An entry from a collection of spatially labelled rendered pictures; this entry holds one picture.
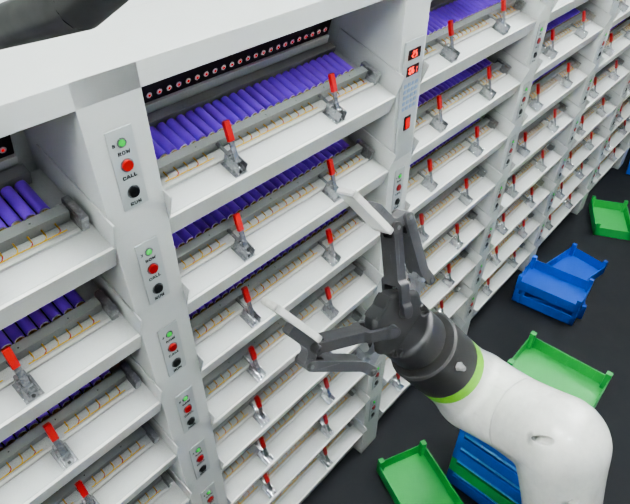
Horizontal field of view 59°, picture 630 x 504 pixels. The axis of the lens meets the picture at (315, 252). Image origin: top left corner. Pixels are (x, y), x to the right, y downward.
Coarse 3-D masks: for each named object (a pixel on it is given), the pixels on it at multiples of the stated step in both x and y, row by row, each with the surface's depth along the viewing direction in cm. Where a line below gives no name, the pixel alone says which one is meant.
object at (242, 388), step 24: (360, 264) 157; (336, 288) 152; (360, 288) 154; (288, 336) 140; (240, 360) 133; (264, 360) 134; (288, 360) 136; (216, 384) 128; (240, 384) 129; (264, 384) 134; (216, 408) 124
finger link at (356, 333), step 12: (360, 324) 63; (324, 336) 58; (336, 336) 59; (348, 336) 59; (360, 336) 60; (372, 336) 60; (384, 336) 61; (396, 336) 62; (312, 348) 56; (324, 348) 57; (336, 348) 58
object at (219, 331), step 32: (352, 224) 144; (288, 256) 129; (320, 256) 135; (352, 256) 138; (256, 288) 125; (288, 288) 127; (192, 320) 113; (224, 320) 118; (256, 320) 119; (224, 352) 113
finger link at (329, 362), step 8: (296, 360) 58; (312, 360) 57; (320, 360) 58; (328, 360) 58; (336, 360) 59; (344, 360) 59; (352, 360) 60; (360, 360) 61; (312, 368) 57; (320, 368) 58; (328, 368) 58; (336, 368) 59; (344, 368) 59; (352, 368) 60; (360, 368) 61; (368, 368) 61; (376, 368) 62
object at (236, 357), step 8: (352, 264) 156; (344, 272) 153; (336, 280) 151; (320, 288) 148; (312, 296) 146; (320, 296) 148; (304, 304) 144; (296, 312) 142; (280, 320) 139; (272, 328) 137; (280, 328) 140; (256, 336) 135; (264, 336) 135; (272, 336) 137; (280, 336) 138; (248, 344) 133; (256, 344) 133; (240, 352) 131; (248, 352) 133; (232, 360) 129; (216, 368) 127; (224, 368) 128; (240, 368) 130; (208, 376) 126; (216, 376) 126; (208, 384) 126
